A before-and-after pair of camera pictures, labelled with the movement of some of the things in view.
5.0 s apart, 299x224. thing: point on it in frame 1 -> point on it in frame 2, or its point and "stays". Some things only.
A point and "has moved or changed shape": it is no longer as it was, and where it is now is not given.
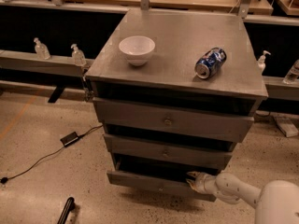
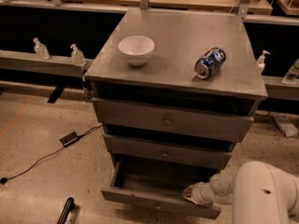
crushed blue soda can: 210,63 stays
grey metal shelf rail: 27,61 stays
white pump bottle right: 262,62 stays
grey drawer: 172,119 stays
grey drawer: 163,173 has moved or changed shape
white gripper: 203,182 -> 201,192
